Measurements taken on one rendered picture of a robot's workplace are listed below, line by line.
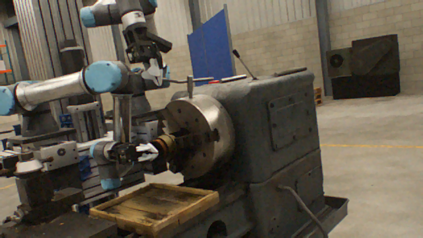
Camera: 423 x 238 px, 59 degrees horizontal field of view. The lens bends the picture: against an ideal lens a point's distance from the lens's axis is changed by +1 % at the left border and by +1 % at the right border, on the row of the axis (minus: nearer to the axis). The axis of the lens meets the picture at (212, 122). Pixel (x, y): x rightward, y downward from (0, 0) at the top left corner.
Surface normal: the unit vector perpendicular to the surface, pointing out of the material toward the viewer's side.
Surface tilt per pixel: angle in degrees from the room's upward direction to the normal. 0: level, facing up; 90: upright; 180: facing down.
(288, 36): 90
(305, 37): 90
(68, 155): 90
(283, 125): 90
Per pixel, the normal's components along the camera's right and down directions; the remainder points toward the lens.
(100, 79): -0.03, 0.14
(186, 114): -0.65, 0.21
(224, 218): 0.74, -0.04
